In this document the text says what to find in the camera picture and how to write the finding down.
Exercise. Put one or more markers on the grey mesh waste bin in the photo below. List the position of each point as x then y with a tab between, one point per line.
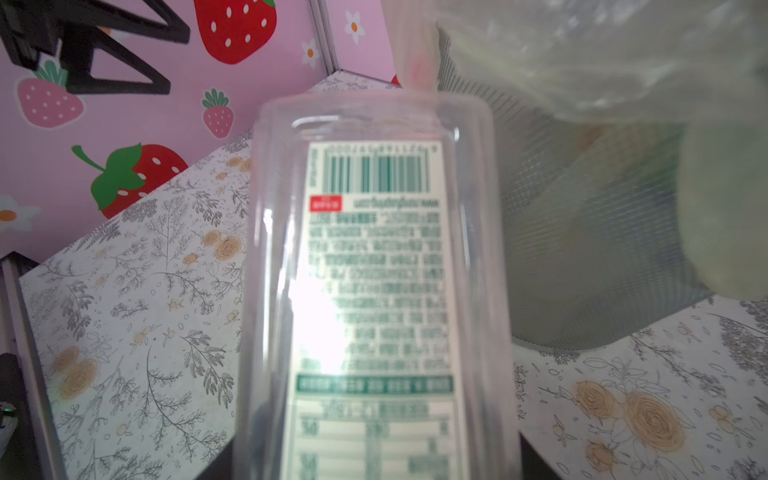
589	221

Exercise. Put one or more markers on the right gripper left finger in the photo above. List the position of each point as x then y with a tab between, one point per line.
221	468

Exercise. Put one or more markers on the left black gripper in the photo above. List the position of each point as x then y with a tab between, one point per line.
32	28

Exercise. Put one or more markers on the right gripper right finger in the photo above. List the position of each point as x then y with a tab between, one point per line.
534	467

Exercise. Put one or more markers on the clear bottle white green label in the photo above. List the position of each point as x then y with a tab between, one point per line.
376	340

